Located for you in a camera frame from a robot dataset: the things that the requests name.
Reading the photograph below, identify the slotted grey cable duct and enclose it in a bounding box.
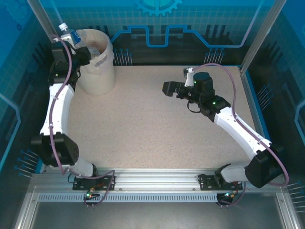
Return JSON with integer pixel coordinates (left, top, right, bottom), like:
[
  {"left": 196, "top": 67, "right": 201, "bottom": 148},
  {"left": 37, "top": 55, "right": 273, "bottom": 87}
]
[{"left": 37, "top": 193, "right": 219, "bottom": 203}]

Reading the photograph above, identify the cream plastic waste bin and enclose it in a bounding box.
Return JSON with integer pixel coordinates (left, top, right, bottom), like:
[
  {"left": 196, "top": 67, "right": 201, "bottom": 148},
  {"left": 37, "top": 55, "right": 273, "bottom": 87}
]
[{"left": 75, "top": 28, "right": 116, "bottom": 96}]

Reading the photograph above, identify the clear plastic bin liner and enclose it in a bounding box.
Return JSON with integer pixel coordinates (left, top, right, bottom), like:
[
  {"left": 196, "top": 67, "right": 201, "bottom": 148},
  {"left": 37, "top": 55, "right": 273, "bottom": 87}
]
[{"left": 71, "top": 28, "right": 113, "bottom": 76}]

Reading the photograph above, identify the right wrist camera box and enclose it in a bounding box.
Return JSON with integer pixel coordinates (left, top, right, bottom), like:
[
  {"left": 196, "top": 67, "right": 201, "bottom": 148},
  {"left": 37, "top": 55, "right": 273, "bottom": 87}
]
[{"left": 183, "top": 67, "right": 195, "bottom": 87}]

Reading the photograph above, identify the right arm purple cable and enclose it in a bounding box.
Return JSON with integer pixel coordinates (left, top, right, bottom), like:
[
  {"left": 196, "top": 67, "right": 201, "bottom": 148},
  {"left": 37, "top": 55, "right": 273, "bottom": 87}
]
[{"left": 193, "top": 63, "right": 290, "bottom": 208}]

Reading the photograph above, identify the small LED connector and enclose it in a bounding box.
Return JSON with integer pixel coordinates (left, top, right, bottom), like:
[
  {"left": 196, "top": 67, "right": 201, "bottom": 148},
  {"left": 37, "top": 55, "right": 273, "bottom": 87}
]
[
  {"left": 85, "top": 189, "right": 100, "bottom": 200},
  {"left": 223, "top": 190, "right": 239, "bottom": 199}
]

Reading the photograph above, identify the blue label water bottle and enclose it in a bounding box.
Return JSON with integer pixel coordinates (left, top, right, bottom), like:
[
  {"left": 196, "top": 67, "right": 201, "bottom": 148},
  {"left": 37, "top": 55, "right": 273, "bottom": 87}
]
[{"left": 58, "top": 22, "right": 91, "bottom": 50}]

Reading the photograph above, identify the aluminium frame post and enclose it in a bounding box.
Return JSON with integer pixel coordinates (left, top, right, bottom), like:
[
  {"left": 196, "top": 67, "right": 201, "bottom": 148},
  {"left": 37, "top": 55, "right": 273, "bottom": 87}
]
[
  {"left": 239, "top": 0, "right": 288, "bottom": 73},
  {"left": 26, "top": 0, "right": 68, "bottom": 36}
]

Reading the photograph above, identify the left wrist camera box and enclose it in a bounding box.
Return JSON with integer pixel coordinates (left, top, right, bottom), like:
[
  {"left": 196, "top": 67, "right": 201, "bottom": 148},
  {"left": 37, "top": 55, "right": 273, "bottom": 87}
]
[{"left": 57, "top": 34, "right": 72, "bottom": 48}]

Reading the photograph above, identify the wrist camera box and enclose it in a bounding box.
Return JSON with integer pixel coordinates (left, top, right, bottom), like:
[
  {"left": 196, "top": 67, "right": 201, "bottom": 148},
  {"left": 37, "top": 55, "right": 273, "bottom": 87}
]
[
  {"left": 183, "top": 67, "right": 195, "bottom": 87},
  {"left": 57, "top": 34, "right": 72, "bottom": 48}
]

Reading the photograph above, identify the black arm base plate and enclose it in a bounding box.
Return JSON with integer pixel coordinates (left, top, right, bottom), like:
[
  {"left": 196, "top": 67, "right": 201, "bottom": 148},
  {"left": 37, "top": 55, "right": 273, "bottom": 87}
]
[
  {"left": 198, "top": 174, "right": 244, "bottom": 191},
  {"left": 72, "top": 175, "right": 117, "bottom": 191}
]

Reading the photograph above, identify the aluminium mounting rail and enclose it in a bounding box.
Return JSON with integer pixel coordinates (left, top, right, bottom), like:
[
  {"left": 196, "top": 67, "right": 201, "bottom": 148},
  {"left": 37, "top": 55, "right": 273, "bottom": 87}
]
[{"left": 30, "top": 168, "right": 284, "bottom": 191}]

